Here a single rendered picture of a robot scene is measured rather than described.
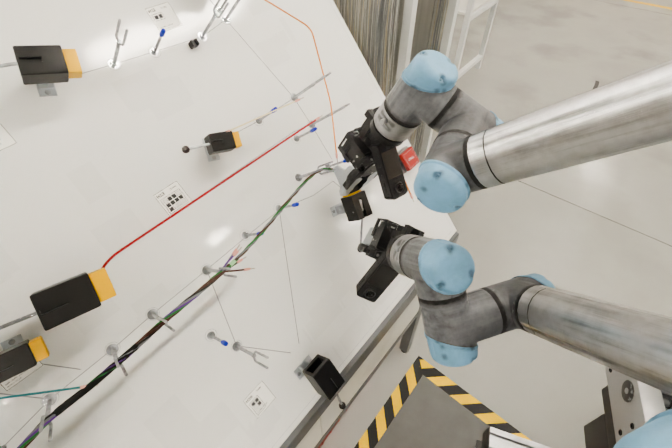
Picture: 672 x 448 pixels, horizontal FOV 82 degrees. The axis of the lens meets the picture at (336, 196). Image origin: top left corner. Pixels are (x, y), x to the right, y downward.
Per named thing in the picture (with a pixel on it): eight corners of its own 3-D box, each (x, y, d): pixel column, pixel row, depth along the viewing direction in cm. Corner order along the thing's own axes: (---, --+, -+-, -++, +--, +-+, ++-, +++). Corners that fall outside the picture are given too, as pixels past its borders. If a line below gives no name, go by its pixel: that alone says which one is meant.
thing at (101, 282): (87, 273, 56) (88, 274, 54) (103, 267, 58) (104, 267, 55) (99, 300, 57) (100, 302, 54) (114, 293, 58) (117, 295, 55)
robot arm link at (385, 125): (428, 123, 69) (398, 133, 64) (414, 138, 72) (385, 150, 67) (404, 91, 70) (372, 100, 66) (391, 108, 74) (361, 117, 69)
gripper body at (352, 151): (361, 141, 84) (388, 102, 74) (384, 172, 81) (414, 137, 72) (334, 150, 79) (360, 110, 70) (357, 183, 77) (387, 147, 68)
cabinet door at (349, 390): (420, 312, 147) (438, 249, 119) (324, 438, 118) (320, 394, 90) (414, 308, 149) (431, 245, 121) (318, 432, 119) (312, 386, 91)
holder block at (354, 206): (348, 221, 87) (359, 220, 83) (340, 198, 86) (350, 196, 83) (361, 215, 89) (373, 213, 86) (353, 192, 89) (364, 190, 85)
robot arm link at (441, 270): (438, 308, 54) (426, 250, 54) (403, 290, 65) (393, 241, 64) (484, 293, 56) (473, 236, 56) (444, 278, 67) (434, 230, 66)
